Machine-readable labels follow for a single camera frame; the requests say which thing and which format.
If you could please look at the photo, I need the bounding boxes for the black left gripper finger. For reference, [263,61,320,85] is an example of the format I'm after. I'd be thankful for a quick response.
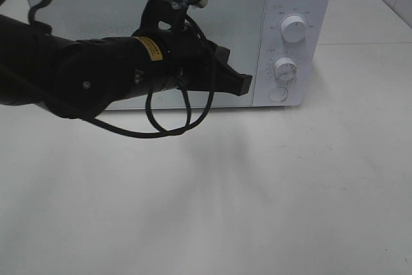
[214,46,252,96]

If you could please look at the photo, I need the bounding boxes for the white microwave oven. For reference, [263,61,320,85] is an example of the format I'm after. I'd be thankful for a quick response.
[213,0,329,108]

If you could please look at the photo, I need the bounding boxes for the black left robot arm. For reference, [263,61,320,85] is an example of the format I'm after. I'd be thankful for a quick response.
[1,0,252,119]

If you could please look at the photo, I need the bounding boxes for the white microwave knob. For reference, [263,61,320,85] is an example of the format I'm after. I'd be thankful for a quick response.
[280,14,308,43]
[274,57,297,82]

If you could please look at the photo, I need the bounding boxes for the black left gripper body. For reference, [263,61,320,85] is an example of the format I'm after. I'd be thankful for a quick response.
[133,0,225,91]

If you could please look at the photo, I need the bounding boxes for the white microwave door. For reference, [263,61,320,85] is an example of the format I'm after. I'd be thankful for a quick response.
[24,0,269,111]

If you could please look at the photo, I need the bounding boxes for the black left camera cable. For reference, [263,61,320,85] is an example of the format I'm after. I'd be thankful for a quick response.
[0,0,216,138]

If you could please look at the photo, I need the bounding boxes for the round door release button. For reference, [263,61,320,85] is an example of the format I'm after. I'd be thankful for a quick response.
[268,87,288,103]

